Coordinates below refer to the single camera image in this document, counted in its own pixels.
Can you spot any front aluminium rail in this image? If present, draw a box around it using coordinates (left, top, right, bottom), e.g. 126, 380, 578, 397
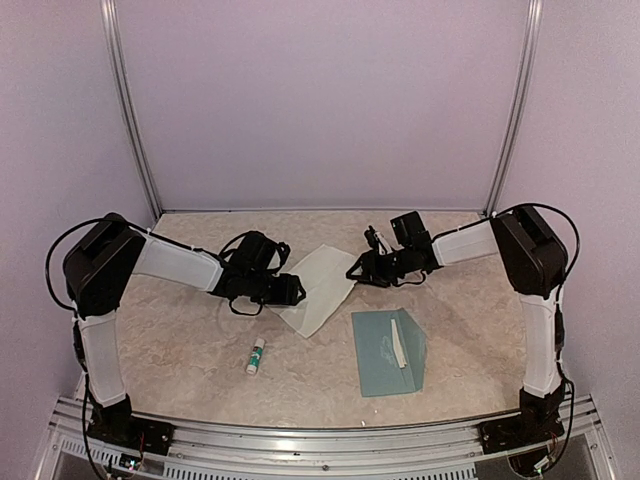
33, 397, 619, 479

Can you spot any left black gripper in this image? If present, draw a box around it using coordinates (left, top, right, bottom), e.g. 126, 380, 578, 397
245, 270, 307, 307

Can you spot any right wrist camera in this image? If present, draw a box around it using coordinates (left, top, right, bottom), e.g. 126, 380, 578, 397
364, 225, 394, 255

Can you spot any aluminium frame post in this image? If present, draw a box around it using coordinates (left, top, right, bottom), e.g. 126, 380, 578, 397
482, 0, 544, 216
100, 0, 163, 221

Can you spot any teal blue envelope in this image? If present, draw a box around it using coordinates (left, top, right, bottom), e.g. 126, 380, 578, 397
351, 309, 427, 398

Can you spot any right aluminium frame post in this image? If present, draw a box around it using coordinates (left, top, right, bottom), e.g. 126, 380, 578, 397
482, 0, 544, 216

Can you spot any white letter sheet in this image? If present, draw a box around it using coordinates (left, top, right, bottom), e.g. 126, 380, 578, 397
269, 244, 356, 339
390, 318, 408, 369

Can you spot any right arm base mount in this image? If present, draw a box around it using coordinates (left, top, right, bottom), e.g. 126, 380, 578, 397
477, 384, 566, 455

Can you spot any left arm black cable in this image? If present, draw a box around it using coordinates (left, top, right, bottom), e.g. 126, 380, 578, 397
43, 217, 114, 476

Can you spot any white green glue stick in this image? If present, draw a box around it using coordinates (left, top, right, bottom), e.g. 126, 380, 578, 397
246, 338, 266, 375

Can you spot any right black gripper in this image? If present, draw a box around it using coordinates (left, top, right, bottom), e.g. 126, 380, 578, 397
345, 246, 413, 288

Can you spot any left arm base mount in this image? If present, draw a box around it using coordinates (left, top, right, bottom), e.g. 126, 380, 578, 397
88, 395, 175, 456

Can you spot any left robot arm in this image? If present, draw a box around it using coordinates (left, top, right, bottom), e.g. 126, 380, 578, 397
44, 212, 307, 445

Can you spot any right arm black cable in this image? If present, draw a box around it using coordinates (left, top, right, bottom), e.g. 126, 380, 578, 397
429, 202, 584, 451

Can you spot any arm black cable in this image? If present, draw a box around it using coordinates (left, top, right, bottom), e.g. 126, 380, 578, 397
43, 217, 114, 476
429, 202, 584, 451

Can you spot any left aluminium frame post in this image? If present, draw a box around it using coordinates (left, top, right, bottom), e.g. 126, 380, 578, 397
100, 0, 163, 221

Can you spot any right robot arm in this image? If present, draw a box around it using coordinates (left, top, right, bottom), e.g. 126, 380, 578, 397
345, 203, 578, 444

